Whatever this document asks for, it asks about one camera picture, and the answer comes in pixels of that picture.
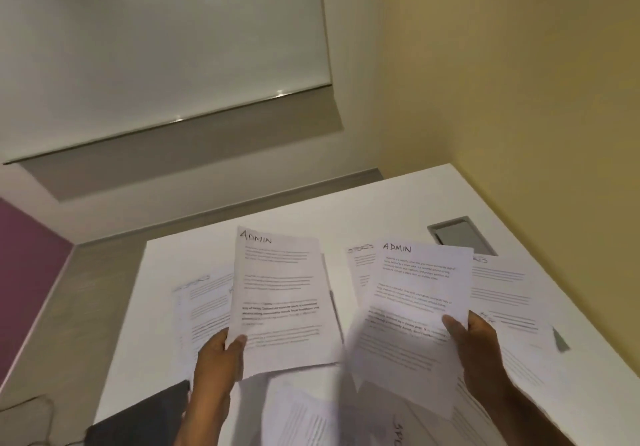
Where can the person's left hand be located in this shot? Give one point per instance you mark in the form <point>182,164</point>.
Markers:
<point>215,370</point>

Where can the person's right hand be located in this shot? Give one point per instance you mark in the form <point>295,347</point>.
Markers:
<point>480,356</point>

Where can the pile of white printed papers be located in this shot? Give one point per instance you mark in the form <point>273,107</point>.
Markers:
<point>500,281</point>

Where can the black expanding folder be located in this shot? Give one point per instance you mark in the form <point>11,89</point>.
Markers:
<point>140,420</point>

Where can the white text paper sheet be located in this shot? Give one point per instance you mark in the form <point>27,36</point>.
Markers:
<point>280,286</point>
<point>415,286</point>

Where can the white wall board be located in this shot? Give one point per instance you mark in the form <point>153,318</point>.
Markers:
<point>150,36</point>

